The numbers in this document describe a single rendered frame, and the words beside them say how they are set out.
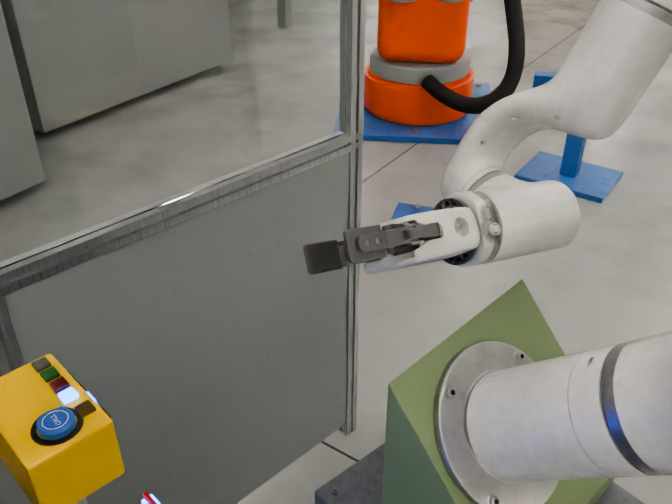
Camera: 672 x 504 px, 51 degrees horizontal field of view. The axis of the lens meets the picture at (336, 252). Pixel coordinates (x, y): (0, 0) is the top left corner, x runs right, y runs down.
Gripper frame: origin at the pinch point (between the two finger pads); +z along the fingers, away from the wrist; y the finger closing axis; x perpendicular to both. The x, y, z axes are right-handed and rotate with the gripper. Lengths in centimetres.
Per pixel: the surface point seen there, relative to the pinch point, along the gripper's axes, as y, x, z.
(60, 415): 23.7, -11.0, 25.0
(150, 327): 83, -3, -1
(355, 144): 75, 29, -54
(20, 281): 67, 9, 22
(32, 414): 26.8, -10.4, 27.5
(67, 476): 23.6, -17.6, 25.5
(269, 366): 103, -18, -34
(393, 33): 240, 130, -203
